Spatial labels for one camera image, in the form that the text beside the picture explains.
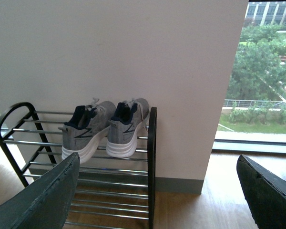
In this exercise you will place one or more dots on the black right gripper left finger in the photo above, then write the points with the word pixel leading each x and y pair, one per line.
pixel 45 203

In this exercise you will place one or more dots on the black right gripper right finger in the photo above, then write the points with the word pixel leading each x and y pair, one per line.
pixel 264 192

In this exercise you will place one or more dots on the black metal shoe rack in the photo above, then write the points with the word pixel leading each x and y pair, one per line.
pixel 109 193

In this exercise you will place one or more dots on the grey knit sneaker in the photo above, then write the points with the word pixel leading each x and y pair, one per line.
pixel 87 127
pixel 127 120

